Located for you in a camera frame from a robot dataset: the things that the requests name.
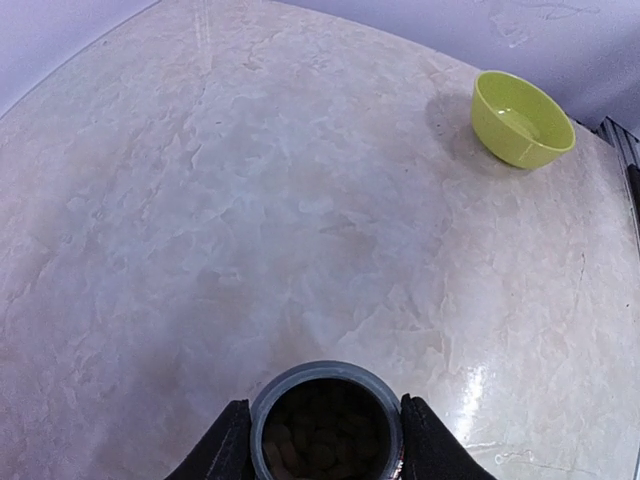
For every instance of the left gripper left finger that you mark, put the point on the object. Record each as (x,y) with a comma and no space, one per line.
(223,453)

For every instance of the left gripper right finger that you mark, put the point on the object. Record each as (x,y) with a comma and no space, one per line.
(431,451)

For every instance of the orange pill bottle grey cap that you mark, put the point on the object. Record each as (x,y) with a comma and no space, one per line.
(321,370)

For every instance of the brown tablets in bottle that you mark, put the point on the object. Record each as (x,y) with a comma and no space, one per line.
(326,429)

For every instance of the lime green bowl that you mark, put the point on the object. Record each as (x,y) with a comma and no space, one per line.
(518,122)

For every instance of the front aluminium rail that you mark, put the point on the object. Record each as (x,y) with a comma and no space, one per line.
(626,145)

